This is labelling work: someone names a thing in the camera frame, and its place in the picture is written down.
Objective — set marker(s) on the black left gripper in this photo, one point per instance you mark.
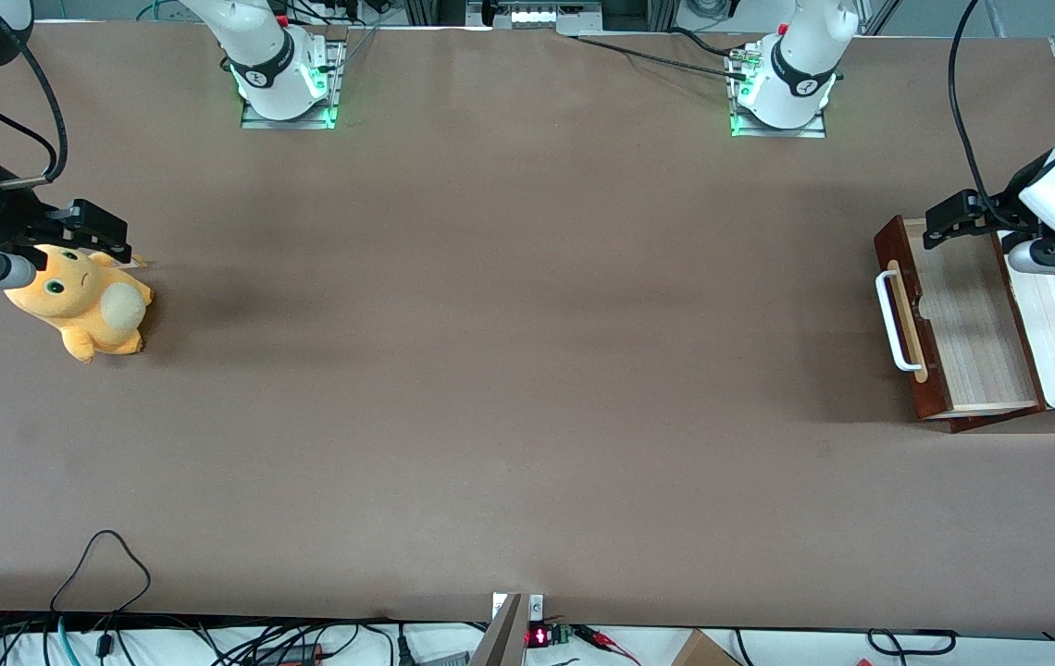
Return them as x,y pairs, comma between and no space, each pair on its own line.
1001,200

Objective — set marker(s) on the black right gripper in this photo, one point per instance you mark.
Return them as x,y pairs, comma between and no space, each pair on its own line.
2,215

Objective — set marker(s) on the brown wooden drawer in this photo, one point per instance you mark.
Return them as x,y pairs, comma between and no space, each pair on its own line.
972,324

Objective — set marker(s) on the orange plush toy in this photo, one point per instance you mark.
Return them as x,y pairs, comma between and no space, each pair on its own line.
74,305

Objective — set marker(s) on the power strip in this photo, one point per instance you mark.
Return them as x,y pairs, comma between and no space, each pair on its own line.
537,14

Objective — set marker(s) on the black power adapter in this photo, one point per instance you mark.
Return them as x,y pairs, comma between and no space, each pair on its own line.
291,655

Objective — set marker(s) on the brown cardboard piece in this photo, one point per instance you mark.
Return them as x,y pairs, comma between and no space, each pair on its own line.
703,652

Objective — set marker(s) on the red clip leads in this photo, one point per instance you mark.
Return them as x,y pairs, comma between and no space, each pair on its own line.
597,635

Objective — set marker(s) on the red LED display module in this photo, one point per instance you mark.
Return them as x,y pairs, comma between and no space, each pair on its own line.
537,636

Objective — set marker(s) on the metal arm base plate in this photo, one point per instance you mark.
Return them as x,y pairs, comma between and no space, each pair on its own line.
777,132
336,83

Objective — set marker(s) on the grey slanted post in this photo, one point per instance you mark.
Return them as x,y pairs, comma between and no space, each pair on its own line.
502,638

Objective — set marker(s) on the small white bracket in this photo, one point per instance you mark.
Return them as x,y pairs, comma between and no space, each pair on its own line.
537,606

